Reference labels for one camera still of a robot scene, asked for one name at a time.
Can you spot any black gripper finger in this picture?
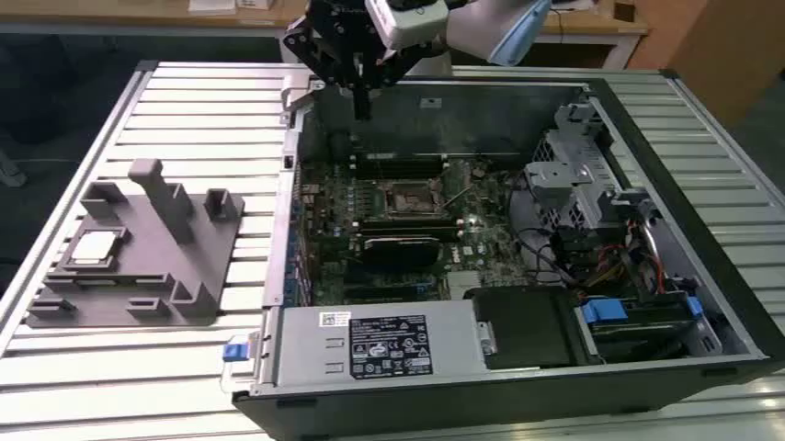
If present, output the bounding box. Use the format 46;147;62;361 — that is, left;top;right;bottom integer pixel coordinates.
281;17;364;121
361;49;412;121

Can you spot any metal socket cover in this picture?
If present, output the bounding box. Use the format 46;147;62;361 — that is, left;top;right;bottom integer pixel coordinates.
384;176;440;198

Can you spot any silver CPU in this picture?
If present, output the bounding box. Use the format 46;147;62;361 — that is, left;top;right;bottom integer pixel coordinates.
67;230;122;268

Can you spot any CPU socket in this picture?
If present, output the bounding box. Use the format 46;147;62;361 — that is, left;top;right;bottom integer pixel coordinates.
380;179;447;218

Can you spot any wooden desk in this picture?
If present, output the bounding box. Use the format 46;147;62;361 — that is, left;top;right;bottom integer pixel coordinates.
0;0;651;70

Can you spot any green motherboard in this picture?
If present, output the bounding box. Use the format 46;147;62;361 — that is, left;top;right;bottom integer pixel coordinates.
293;153;575;308

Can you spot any grey metal drive cage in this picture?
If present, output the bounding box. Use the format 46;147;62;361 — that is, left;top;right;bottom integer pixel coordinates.
523;103;624;231

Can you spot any black graphics card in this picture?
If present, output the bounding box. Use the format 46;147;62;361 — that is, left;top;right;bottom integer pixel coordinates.
360;236;440;268

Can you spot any black expansion slot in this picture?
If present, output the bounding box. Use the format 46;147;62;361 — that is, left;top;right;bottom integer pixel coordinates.
341;284;419;300

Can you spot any small silver heatsink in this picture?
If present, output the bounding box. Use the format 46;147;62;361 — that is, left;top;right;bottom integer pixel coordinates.
445;270;484;300

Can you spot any grey parts rack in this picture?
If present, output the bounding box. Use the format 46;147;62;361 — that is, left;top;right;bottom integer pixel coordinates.
22;158;246;328

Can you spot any wooden cabinet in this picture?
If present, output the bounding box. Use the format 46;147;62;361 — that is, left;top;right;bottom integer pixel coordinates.
627;0;785;128

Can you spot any grey metal stand foot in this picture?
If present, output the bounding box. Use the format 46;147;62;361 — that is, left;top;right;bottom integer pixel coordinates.
0;149;25;187

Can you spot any silver power supply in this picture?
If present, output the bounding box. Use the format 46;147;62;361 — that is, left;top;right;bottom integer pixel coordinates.
272;300;492;388

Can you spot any black plastic shroud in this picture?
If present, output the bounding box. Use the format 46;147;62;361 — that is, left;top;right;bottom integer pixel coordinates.
464;287;599;371

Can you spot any blue disk carrier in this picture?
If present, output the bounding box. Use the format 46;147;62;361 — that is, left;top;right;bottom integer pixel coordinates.
580;296;704;325

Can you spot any black hard disk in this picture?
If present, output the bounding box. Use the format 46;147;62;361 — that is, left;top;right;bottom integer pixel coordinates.
591;307;700;362

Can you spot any black PC case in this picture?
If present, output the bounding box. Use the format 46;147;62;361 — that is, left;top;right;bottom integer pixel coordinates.
230;68;785;441

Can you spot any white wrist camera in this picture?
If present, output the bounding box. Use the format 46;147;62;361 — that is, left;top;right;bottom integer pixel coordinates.
364;0;452;51

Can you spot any coloured wire bundle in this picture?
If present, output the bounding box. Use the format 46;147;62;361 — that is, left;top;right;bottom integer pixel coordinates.
575;243;641;288

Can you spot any red wire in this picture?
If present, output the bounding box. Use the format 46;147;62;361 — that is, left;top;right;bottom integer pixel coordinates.
648;254;668;295

